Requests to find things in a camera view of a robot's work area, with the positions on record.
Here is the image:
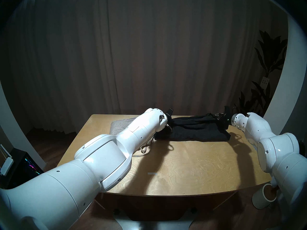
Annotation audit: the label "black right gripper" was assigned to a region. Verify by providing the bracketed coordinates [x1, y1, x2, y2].
[217, 106, 233, 131]

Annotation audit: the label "black drawstring pants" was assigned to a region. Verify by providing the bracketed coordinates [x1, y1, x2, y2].
[155, 113, 231, 142]

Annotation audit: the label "grey drawstring pants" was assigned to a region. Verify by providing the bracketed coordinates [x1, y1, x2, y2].
[110, 117, 154, 157]

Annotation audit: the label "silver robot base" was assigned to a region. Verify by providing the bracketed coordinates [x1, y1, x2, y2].
[114, 208, 199, 230]

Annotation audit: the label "brown pleated curtain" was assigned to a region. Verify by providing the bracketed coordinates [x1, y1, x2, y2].
[5, 0, 288, 136]

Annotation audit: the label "tall dark leafy plant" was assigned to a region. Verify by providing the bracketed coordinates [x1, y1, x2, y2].
[234, 30, 288, 117]

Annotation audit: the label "white cylindrical plant pot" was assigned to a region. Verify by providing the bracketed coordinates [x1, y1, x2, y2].
[252, 184, 278, 209]

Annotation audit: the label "black computer tower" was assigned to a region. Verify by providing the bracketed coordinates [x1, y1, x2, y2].
[5, 148, 44, 189]

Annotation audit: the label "small white box device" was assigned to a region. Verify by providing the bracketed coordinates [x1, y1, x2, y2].
[0, 157, 14, 176]

